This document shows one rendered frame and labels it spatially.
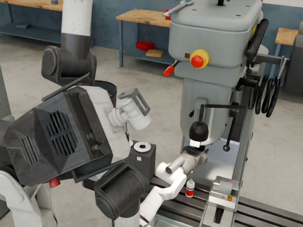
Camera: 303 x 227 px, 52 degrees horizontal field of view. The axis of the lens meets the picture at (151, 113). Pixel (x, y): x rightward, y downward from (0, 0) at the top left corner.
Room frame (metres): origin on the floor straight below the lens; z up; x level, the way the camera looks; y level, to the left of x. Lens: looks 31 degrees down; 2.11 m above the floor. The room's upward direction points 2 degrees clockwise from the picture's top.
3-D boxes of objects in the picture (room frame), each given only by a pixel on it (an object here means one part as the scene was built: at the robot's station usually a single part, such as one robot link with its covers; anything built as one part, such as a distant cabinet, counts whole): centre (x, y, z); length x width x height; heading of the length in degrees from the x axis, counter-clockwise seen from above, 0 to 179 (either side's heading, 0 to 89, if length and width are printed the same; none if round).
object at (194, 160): (1.09, -0.18, 1.23); 0.13 x 0.12 x 0.10; 53
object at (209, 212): (1.08, -0.36, 0.98); 0.35 x 0.15 x 0.11; 160
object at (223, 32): (1.18, -0.24, 1.81); 0.47 x 0.26 x 0.16; 158
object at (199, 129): (0.97, -0.18, 1.48); 0.07 x 0.07 x 0.06
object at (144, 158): (1.33, 0.09, 1.03); 0.22 x 0.12 x 0.20; 76
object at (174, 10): (1.06, -0.07, 1.89); 0.24 x 0.04 x 0.01; 159
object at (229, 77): (1.21, -0.25, 1.68); 0.34 x 0.24 x 0.10; 158
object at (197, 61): (0.93, -0.14, 1.76); 0.04 x 0.03 x 0.04; 68
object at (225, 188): (1.11, -0.37, 1.04); 0.06 x 0.05 x 0.06; 70
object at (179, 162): (1.01, -0.10, 1.24); 0.11 x 0.11 x 0.11; 53
